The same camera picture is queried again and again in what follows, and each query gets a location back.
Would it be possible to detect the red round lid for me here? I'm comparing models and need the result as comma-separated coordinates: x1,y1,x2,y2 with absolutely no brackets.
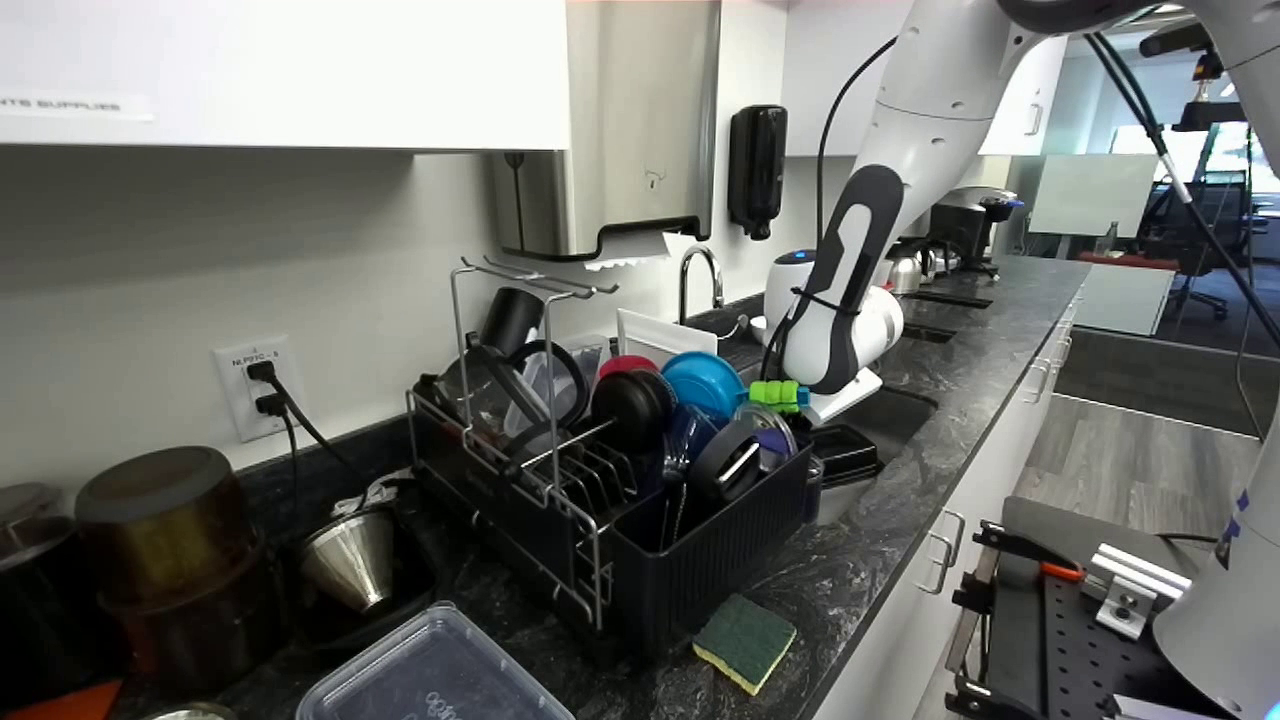
591,349,664,393

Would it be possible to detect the black rimmed glass lid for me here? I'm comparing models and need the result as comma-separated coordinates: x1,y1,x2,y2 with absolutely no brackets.
516,337,591,431

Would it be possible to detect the black sink faucet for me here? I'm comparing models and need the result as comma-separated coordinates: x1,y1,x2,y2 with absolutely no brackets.
672,244,732,327

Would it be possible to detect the stainless steel sink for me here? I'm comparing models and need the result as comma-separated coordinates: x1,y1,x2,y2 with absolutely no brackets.
809,376,942,531

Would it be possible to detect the white rectangular container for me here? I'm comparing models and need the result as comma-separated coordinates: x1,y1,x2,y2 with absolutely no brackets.
613,302,722,370

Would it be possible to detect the blue plastic bowl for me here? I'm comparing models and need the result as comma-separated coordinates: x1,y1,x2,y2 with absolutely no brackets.
658,349,746,429

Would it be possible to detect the black cup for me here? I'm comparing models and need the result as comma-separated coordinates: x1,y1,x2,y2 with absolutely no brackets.
471,284,548,364

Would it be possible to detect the green bottle cap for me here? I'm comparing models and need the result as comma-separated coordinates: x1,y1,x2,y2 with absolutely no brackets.
742,376,820,416

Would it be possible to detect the black dish rack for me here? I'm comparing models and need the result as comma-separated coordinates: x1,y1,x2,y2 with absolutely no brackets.
400,255,820,665

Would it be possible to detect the black rectangular tray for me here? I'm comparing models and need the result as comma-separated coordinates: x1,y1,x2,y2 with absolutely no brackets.
809,420,883,486

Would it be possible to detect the black soap dispenser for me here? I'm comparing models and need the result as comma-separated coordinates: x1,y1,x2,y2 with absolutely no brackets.
722,101,790,244

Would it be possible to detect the stainless paper towel dispenser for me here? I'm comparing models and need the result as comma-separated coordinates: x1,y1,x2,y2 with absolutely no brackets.
484,0,722,264

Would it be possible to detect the black counter mat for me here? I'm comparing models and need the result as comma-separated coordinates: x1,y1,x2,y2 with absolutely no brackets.
903,316,964,349

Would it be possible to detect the green yellow sponge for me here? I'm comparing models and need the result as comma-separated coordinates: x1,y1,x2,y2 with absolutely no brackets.
688,589,804,699

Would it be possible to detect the black coffee machine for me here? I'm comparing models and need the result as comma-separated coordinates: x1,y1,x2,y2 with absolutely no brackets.
893,185,1026,316

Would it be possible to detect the white base cabinet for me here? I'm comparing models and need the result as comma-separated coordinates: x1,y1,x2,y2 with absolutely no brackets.
809,296,1089,720

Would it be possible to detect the clear plastic container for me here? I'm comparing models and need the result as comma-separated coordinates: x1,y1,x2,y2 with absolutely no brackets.
292,594,581,720

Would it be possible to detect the white upper cabinet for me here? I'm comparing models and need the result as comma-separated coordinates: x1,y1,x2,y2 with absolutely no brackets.
780,0,1072,163
0,0,576,154

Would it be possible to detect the white board panel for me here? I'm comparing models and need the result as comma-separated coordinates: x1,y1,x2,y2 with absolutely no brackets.
1023,151,1162,244

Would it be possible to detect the white desk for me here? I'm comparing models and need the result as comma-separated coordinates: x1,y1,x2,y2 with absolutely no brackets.
1067,255,1180,338

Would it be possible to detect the black perforated table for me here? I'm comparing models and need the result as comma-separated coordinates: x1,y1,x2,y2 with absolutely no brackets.
941,525,1209,720

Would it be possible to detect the bronze metal pot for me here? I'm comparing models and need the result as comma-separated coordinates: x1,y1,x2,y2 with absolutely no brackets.
67,445,269,699

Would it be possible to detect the black office chair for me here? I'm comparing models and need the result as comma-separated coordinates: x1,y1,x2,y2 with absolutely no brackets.
1137,174,1268,327

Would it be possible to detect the black overhead bar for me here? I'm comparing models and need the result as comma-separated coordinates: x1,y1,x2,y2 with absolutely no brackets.
1137,14,1215,62

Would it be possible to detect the dark metal pot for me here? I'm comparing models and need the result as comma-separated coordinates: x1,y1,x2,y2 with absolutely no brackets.
0,479,88,711

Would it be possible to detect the orange flat object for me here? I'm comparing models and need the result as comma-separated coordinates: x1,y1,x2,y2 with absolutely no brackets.
0,670,127,720

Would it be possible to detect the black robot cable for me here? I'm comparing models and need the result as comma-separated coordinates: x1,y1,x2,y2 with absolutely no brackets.
809,26,1280,353

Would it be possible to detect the black plug cable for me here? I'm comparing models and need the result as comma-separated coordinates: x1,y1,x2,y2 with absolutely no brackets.
243,353,367,486
253,387,307,516

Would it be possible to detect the white wall outlet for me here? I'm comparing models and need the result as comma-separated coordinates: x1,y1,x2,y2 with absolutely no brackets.
207,330,300,445

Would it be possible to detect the orange handled tool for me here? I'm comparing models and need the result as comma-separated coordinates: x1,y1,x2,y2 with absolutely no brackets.
967,521,1092,589

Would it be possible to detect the aluminium bracket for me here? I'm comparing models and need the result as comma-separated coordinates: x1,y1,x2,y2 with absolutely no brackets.
1085,539,1195,645

